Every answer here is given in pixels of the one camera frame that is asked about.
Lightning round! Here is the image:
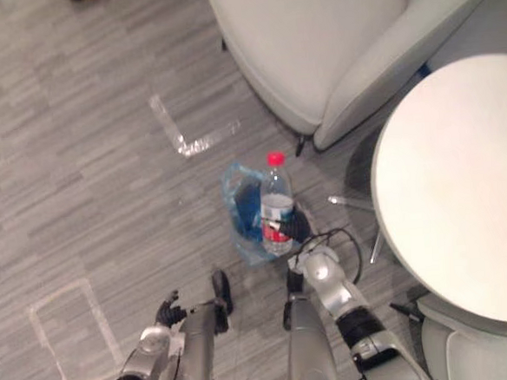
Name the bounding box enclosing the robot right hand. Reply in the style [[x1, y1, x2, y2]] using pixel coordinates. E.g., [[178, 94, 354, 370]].
[[260, 202, 313, 247]]

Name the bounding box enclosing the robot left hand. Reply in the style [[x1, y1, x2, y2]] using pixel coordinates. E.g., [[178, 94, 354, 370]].
[[153, 289, 188, 329]]

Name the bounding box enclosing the light grey armchair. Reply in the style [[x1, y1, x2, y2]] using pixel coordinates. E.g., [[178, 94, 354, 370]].
[[389, 288, 507, 380], [206, 0, 507, 161]]

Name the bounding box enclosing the robot left leg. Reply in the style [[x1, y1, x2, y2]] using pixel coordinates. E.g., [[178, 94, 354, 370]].
[[163, 268, 240, 380]]

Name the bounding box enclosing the round white tea table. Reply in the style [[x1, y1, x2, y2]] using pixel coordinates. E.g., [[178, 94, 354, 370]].
[[361, 52, 507, 334]]

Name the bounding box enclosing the clear bottle with red cap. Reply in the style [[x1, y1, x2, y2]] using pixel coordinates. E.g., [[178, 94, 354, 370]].
[[256, 150, 299, 257]]

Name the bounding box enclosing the blue plastic trash bag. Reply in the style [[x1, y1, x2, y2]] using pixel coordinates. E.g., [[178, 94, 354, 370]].
[[220, 156, 304, 269]]

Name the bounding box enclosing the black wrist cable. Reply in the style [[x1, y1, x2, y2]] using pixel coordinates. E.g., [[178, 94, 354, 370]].
[[298, 226, 366, 288]]

